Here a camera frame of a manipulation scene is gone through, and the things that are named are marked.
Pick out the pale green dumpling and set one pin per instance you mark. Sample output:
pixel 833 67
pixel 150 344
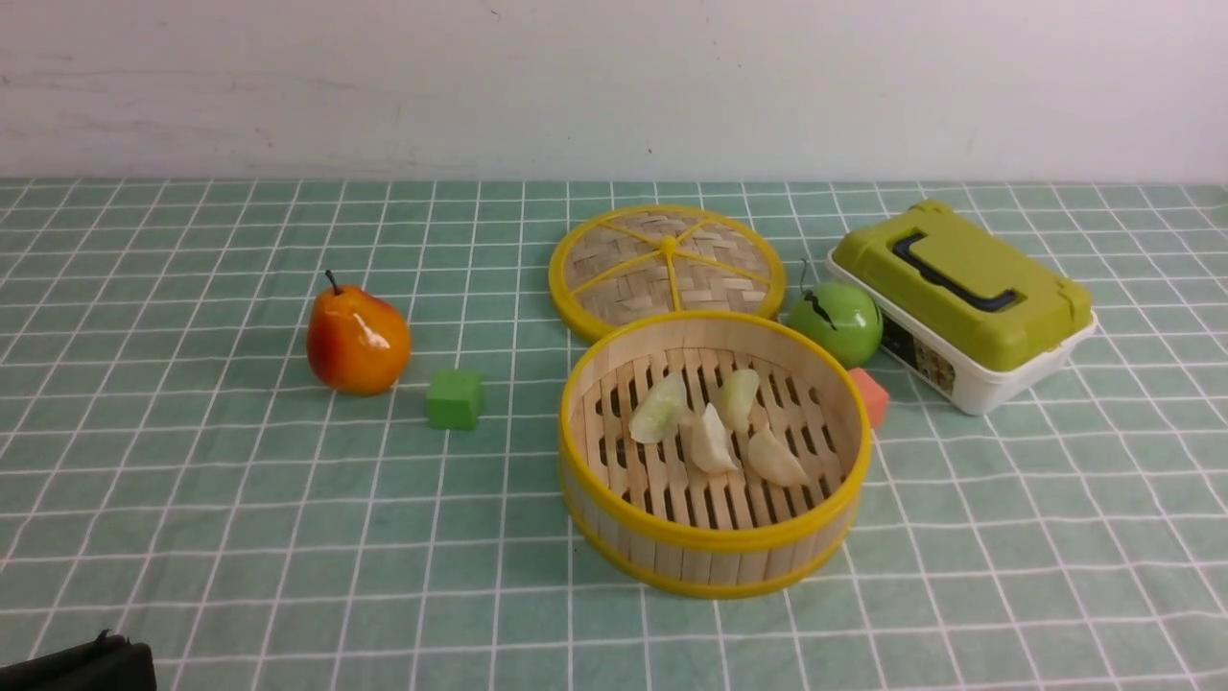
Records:
pixel 737 398

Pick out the green lid lunch box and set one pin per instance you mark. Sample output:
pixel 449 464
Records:
pixel 976 319

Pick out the bamboo steamer tray yellow rim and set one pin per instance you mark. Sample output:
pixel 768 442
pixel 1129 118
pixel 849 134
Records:
pixel 653 513

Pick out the orange cube block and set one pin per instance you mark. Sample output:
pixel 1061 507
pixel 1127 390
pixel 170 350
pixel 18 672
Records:
pixel 874 397

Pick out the woven bamboo steamer lid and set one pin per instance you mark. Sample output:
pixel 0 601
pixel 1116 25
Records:
pixel 636 263

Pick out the green cube block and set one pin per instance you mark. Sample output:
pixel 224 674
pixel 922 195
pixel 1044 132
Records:
pixel 455 399

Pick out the orange red pear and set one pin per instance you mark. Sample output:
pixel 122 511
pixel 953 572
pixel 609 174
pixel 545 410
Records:
pixel 356 343

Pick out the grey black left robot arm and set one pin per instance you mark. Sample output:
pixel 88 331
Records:
pixel 108 662

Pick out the green apple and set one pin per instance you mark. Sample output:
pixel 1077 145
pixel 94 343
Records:
pixel 841 318

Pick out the cream dumpling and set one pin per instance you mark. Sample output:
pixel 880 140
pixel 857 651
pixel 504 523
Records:
pixel 709 448
pixel 773 461

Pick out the green checkered tablecloth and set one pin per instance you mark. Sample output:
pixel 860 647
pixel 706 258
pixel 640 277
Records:
pixel 173 470

